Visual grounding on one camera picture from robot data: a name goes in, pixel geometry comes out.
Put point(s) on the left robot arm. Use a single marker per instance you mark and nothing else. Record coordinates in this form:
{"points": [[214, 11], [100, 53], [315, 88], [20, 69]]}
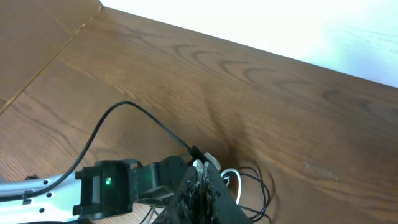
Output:
{"points": [[107, 189]]}

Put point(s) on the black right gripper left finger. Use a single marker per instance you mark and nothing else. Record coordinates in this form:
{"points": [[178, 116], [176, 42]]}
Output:
{"points": [[184, 206]]}

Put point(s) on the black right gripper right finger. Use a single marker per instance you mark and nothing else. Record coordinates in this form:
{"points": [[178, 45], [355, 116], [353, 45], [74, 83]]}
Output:
{"points": [[220, 207]]}

